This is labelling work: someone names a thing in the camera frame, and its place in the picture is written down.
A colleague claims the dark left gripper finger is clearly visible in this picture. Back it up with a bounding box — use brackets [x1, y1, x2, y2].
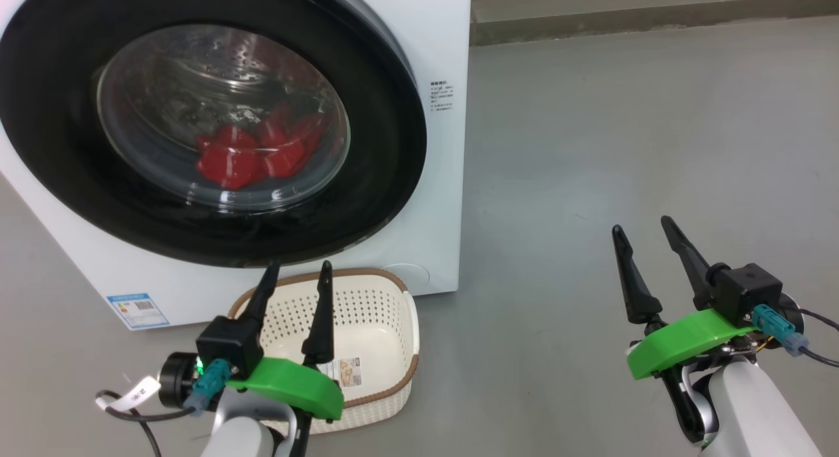
[302, 260, 335, 366]
[239, 260, 281, 333]

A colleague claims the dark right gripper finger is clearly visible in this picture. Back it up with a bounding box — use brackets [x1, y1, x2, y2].
[612, 225, 664, 325]
[661, 216, 718, 310]

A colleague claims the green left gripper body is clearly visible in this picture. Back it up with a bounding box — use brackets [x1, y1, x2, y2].
[226, 357, 344, 422]

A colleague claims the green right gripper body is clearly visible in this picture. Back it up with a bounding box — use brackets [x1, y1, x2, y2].
[626, 308, 761, 380]

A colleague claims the red and white garment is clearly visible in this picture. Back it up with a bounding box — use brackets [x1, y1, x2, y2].
[195, 103, 326, 190]

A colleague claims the black round glass washer door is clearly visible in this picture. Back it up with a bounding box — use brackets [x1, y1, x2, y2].
[0, 0, 428, 269]

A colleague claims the printed basket label sticker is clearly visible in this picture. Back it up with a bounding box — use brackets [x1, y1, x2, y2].
[333, 357, 362, 387]

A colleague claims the cream perforated laundry basket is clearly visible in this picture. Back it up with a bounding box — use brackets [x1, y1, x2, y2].
[227, 268, 420, 435]

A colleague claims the white front-load washing machine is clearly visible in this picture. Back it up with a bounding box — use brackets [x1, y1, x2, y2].
[0, 0, 471, 331]

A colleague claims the round white filter cover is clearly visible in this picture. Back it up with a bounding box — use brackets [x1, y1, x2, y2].
[393, 264, 431, 294]

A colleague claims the blue energy label sticker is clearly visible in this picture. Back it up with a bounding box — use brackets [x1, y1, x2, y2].
[107, 293, 170, 330]

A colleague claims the teal left cable connector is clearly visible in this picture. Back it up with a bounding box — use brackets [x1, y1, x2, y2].
[184, 360, 231, 415]

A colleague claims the teal cable connector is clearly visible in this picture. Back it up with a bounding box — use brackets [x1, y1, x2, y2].
[752, 304, 810, 357]
[184, 360, 231, 415]

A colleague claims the teal right cable connector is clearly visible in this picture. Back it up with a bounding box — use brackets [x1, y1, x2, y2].
[752, 304, 810, 357]

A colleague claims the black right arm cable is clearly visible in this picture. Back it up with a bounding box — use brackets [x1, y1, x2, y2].
[796, 308, 839, 368]

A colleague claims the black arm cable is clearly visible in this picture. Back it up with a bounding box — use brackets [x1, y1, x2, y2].
[96, 391, 197, 457]
[796, 308, 839, 368]

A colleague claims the white cable tag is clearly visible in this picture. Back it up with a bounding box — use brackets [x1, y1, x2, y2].
[96, 376, 161, 408]

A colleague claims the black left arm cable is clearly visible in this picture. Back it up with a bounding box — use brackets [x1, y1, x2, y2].
[96, 391, 197, 457]

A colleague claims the grey wall skirting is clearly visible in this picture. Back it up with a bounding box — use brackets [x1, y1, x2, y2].
[469, 0, 839, 47]

